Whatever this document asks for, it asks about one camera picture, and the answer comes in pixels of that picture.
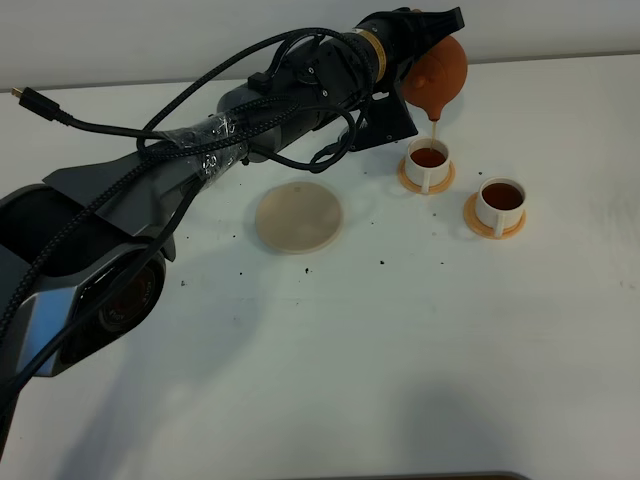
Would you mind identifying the brown clay teapot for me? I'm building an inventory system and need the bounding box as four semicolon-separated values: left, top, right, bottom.
402;36;468;122

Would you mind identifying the large round beige trivet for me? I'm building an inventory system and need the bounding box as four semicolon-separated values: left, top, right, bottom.
255;181;344;254

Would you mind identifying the white teacup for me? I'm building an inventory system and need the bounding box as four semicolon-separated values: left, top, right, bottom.
475;177;526;239
406;137;449;167

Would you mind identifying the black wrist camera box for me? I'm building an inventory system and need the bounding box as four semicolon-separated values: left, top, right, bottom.
350;89;418;152

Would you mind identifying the round wooden coaster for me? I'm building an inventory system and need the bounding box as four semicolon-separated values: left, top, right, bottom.
463;193;527;240
397;154;456;195

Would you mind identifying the black braided cable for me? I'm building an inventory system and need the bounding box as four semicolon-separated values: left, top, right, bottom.
0;26;376;351

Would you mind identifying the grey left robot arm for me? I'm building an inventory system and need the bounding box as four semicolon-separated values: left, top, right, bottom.
1;7;465;433

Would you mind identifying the far round wooden coaster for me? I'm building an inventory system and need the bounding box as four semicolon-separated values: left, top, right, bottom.
397;154;456;195

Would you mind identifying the near white teacup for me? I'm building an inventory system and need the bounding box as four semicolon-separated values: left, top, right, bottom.
475;177;526;239

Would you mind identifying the far white teacup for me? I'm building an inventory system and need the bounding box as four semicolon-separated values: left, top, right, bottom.
406;137;449;167

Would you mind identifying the near round wooden coaster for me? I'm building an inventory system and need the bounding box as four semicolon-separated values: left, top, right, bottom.
463;193;527;240

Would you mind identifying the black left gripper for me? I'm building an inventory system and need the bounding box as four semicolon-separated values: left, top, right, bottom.
294;7;465;108

